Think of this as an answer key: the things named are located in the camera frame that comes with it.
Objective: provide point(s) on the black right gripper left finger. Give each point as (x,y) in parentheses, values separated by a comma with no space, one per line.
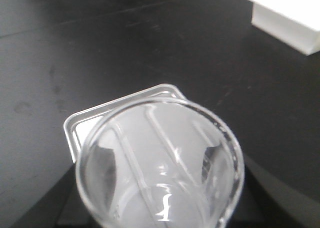
(61,206)

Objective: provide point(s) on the silver metal tray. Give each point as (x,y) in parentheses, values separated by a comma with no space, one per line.
(78,125)

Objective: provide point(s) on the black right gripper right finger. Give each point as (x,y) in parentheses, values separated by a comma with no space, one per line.
(267,201)

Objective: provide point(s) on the clear glass beaker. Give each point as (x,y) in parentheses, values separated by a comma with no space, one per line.
(160,162)

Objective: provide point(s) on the white box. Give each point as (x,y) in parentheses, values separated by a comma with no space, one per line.
(294,22)

